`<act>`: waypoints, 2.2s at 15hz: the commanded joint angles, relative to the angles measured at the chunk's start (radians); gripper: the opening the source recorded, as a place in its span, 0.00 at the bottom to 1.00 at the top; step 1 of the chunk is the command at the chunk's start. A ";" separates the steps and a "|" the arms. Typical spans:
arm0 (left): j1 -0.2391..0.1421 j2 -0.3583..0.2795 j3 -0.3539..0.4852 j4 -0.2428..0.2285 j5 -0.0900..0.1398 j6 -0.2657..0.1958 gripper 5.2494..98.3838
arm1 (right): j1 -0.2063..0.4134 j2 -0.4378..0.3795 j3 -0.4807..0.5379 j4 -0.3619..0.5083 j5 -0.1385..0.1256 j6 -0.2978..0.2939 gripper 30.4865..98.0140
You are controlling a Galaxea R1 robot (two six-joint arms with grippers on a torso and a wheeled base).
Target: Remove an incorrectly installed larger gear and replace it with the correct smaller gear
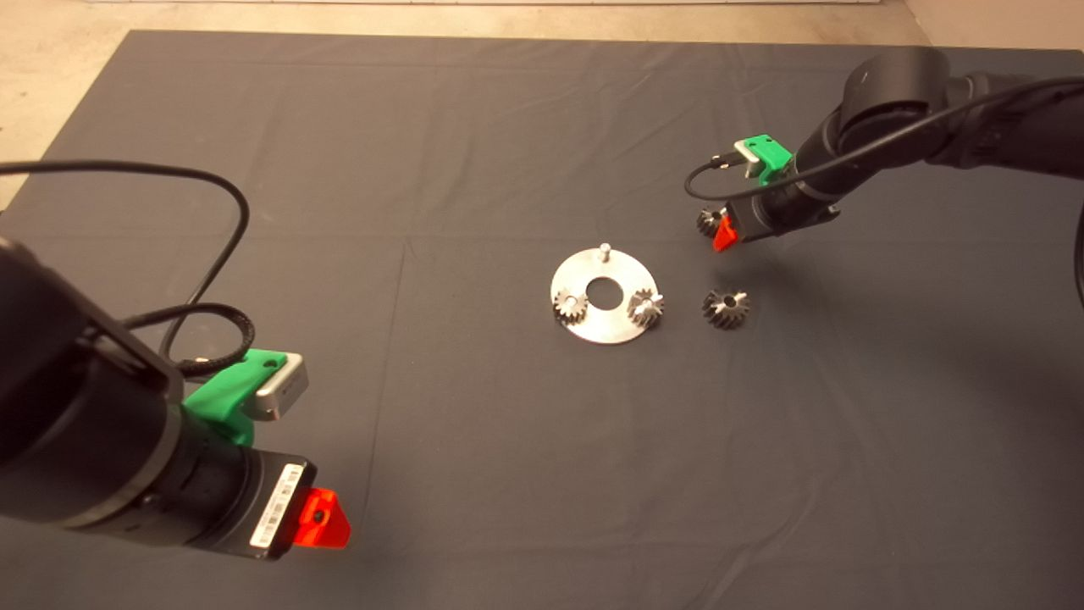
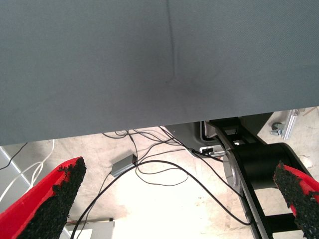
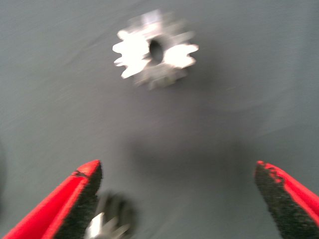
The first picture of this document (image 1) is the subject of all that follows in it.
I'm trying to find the large steel gear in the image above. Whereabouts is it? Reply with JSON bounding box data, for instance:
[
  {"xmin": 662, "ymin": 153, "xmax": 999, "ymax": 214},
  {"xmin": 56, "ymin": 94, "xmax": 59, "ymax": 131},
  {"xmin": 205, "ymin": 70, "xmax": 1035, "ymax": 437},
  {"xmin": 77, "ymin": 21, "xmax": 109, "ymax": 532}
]
[{"xmin": 702, "ymin": 289, "xmax": 751, "ymax": 330}]

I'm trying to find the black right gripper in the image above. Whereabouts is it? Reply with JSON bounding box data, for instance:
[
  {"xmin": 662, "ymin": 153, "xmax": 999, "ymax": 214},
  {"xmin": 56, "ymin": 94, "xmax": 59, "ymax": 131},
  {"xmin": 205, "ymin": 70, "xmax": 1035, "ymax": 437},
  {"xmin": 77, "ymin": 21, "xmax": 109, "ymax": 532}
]
[{"xmin": 713, "ymin": 174, "xmax": 841, "ymax": 252}]

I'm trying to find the green left camera mount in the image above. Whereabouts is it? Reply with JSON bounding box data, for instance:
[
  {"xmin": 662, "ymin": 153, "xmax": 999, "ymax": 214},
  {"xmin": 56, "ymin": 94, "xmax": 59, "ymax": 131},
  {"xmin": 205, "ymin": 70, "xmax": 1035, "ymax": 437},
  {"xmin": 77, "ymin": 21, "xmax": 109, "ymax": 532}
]
[{"xmin": 184, "ymin": 349, "xmax": 289, "ymax": 447}]

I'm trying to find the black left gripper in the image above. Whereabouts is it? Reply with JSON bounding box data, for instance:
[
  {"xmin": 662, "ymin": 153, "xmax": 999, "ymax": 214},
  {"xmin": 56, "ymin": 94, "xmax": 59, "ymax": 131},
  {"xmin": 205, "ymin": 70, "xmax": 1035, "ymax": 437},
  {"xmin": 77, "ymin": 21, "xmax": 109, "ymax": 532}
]
[{"xmin": 140, "ymin": 411, "xmax": 352, "ymax": 560}]

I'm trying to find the green right camera mount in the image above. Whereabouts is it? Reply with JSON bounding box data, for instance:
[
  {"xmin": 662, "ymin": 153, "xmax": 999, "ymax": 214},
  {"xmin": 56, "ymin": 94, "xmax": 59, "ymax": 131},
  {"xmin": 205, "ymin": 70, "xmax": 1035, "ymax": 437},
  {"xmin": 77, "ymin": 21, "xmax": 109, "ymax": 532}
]
[{"xmin": 744, "ymin": 134, "xmax": 794, "ymax": 186}]

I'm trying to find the black left camera cable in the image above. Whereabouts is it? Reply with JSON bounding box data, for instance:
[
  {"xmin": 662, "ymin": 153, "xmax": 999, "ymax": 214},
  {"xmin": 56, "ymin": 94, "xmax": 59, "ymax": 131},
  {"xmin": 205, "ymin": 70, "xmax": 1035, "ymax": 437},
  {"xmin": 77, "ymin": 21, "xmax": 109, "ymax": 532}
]
[{"xmin": 0, "ymin": 159, "xmax": 252, "ymax": 361}]

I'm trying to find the black braided cable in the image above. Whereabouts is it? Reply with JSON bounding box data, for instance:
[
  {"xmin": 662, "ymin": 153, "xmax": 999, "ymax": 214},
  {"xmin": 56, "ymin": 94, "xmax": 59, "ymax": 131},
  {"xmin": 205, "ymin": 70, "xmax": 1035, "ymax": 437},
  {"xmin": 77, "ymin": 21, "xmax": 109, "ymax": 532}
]
[{"xmin": 123, "ymin": 302, "xmax": 255, "ymax": 378}]

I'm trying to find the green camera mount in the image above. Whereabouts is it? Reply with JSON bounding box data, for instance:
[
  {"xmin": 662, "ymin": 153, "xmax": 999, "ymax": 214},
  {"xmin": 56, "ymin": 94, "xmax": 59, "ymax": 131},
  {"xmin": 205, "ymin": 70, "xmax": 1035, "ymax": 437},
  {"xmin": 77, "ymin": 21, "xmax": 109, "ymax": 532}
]
[
  {"xmin": 744, "ymin": 134, "xmax": 794, "ymax": 186},
  {"xmin": 184, "ymin": 349, "xmax": 289, "ymax": 447}
]

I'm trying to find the round metal plate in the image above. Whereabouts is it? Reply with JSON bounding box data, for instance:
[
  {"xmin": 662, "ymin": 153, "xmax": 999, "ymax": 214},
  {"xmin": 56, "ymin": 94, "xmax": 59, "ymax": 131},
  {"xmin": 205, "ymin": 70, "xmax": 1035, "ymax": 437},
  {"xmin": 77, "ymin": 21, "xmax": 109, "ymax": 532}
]
[{"xmin": 550, "ymin": 243, "xmax": 658, "ymax": 346}]

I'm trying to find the silver left camera box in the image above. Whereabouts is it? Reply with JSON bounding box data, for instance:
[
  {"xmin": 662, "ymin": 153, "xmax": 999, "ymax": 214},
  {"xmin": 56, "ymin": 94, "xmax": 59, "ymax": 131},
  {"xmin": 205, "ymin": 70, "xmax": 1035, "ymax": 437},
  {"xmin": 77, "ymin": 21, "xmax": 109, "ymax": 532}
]
[{"xmin": 254, "ymin": 353, "xmax": 310, "ymax": 422}]

